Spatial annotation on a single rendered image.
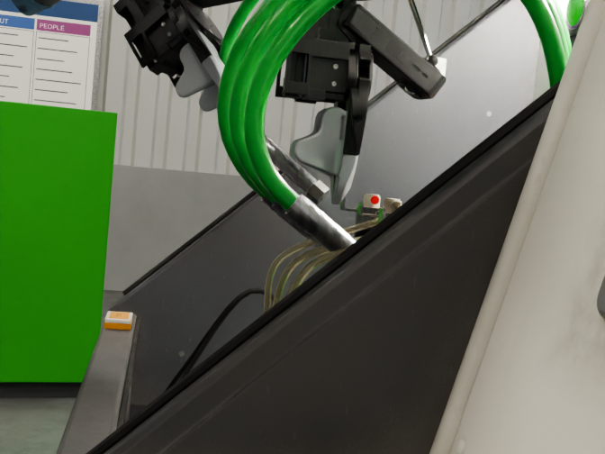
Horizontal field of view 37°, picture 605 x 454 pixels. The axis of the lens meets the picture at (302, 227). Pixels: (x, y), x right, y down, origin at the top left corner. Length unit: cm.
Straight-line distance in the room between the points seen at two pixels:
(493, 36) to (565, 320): 84
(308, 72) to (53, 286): 337
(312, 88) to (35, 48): 649
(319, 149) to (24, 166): 328
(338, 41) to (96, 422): 39
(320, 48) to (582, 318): 48
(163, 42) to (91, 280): 316
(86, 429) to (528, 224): 36
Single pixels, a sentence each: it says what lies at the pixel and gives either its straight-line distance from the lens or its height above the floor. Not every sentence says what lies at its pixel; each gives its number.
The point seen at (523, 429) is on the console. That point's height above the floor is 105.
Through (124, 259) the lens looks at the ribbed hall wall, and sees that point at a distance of 734.
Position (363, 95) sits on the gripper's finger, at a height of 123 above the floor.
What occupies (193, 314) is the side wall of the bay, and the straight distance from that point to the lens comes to 119.
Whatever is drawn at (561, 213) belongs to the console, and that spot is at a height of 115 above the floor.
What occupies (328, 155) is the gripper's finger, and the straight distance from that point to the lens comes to 85.
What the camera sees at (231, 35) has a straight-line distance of 100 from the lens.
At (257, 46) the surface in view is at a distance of 70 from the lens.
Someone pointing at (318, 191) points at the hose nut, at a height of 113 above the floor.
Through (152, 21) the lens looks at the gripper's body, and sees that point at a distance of 105.
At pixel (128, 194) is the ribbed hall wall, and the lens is 729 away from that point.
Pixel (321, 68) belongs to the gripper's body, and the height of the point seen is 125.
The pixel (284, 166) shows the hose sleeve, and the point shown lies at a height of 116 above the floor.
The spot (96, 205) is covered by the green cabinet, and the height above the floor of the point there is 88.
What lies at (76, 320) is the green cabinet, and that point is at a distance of 417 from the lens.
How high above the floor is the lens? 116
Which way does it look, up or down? 4 degrees down
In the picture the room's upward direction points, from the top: 5 degrees clockwise
